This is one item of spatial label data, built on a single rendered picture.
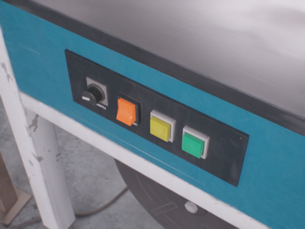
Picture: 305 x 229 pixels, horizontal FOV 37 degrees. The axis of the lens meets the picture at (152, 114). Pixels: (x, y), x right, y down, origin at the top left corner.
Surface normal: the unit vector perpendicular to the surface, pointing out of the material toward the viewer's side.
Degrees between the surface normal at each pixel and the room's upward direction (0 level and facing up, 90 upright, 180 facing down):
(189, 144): 90
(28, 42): 90
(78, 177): 0
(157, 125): 90
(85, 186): 0
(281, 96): 0
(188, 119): 90
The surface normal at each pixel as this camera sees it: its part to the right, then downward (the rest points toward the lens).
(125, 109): -0.57, 0.59
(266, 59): 0.00, -0.70
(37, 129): 0.82, 0.41
